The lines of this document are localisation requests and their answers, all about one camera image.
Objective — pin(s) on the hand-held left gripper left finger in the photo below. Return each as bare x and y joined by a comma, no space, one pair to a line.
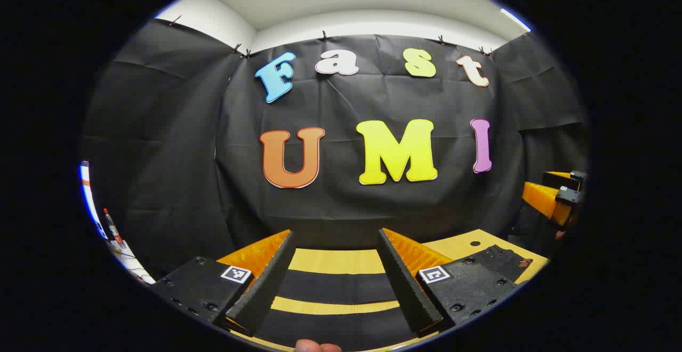
261,288

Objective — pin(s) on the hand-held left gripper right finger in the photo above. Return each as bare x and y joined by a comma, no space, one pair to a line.
407,288

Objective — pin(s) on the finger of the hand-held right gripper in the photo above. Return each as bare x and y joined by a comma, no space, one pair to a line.
543,200

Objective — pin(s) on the black jeans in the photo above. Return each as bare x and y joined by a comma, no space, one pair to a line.
335,288

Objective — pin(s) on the black backdrop cloth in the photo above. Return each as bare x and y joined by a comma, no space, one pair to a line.
346,203

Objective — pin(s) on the white side table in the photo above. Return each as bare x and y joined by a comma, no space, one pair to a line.
133,264

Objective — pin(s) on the red-capped plastic bottle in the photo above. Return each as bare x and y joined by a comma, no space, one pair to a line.
112,228

